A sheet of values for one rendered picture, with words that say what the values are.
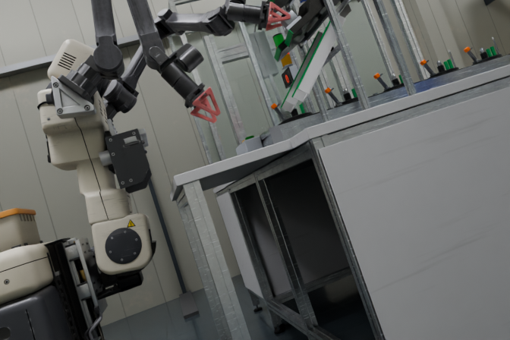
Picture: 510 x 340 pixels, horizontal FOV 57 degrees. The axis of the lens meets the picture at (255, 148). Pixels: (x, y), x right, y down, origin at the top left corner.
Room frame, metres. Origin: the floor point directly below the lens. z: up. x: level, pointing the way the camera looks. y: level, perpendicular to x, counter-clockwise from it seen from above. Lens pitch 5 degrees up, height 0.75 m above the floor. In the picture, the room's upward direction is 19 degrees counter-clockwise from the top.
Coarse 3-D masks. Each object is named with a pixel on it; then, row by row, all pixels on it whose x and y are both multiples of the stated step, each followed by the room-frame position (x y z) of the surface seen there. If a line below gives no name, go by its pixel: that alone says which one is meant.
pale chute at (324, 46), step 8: (328, 24) 1.50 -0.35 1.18; (328, 32) 1.50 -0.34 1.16; (320, 40) 1.49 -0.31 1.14; (328, 40) 1.50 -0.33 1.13; (320, 48) 1.49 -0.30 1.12; (328, 48) 1.49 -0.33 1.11; (312, 56) 1.49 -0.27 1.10; (320, 56) 1.49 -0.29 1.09; (312, 64) 1.49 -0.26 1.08; (320, 64) 1.49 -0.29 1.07; (304, 72) 1.49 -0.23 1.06; (312, 72) 1.49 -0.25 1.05; (304, 80) 1.49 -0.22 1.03; (312, 80) 1.49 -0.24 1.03; (296, 88) 1.49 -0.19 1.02; (304, 88) 1.49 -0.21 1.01; (296, 96) 1.61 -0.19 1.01; (304, 96) 1.61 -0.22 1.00
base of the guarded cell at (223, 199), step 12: (216, 192) 3.14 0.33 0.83; (228, 204) 2.83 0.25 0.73; (228, 216) 2.97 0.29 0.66; (228, 228) 3.13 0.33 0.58; (240, 228) 2.72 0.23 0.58; (240, 240) 2.84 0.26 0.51; (240, 252) 2.99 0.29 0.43; (240, 264) 3.15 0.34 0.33; (252, 276) 2.84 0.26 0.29; (252, 288) 2.98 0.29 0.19; (252, 300) 3.21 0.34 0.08
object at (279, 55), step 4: (308, 0) 1.65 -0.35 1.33; (304, 4) 1.65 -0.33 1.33; (300, 8) 1.64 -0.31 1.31; (304, 8) 1.65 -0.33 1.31; (300, 12) 1.64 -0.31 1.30; (304, 12) 1.65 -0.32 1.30; (284, 40) 1.64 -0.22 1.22; (300, 40) 1.75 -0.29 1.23; (280, 44) 1.64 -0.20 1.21; (284, 44) 1.64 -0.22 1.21; (296, 44) 1.75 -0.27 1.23; (280, 48) 1.64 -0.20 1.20; (284, 48) 1.64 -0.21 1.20; (288, 48) 1.69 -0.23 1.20; (292, 48) 1.75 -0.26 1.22; (276, 52) 1.69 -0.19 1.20; (280, 52) 1.66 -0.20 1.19; (284, 52) 1.69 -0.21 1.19; (276, 56) 1.73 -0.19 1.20; (280, 56) 1.70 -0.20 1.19; (284, 56) 1.76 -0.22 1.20; (276, 60) 1.76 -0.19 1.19
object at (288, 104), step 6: (318, 36) 1.64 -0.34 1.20; (312, 48) 1.64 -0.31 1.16; (312, 54) 1.64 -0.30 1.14; (306, 60) 1.64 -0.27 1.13; (306, 66) 1.64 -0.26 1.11; (300, 72) 1.64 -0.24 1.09; (294, 78) 1.63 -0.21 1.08; (300, 78) 1.64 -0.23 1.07; (294, 84) 1.63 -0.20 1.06; (288, 90) 1.63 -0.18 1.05; (288, 96) 1.63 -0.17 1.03; (282, 102) 1.76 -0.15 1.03; (288, 102) 1.63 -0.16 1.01; (294, 102) 1.63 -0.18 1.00; (282, 108) 1.76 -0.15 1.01; (288, 108) 1.76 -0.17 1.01
